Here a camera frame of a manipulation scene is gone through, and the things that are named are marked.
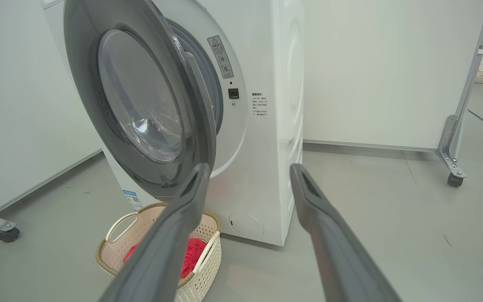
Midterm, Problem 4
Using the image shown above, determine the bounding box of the blue energy label sticker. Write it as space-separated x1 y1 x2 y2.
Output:
122 190 143 212

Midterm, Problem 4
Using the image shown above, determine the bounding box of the round black glass washer door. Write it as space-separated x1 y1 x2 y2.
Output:
63 0 218 198

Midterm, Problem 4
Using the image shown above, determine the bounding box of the white front-load washing machine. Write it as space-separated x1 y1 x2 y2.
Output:
40 0 306 247

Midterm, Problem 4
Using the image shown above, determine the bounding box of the red and white jersey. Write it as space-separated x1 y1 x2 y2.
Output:
123 237 207 279

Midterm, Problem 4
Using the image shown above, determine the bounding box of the small text instruction sticker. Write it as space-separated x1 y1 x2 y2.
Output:
251 92 268 117

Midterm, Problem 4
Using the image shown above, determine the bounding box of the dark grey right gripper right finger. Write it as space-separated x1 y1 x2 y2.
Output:
290 164 401 302

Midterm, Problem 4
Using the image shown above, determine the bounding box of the cream perforated laundry basket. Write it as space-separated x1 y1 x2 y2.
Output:
96 203 222 302

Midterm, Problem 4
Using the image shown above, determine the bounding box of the metal partition leg with caster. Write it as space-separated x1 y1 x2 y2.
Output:
435 0 483 187

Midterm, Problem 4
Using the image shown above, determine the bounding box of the white partition panel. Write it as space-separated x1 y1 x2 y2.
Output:
0 0 104 214
303 0 483 152

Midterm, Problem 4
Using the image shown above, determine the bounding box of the grey warning label sticker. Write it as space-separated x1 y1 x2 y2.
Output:
207 35 234 79

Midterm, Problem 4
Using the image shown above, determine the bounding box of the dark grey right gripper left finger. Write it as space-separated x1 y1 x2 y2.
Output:
99 163 211 302

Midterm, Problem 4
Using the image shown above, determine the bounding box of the round white filter cover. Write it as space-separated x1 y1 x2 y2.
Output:
228 212 265 238

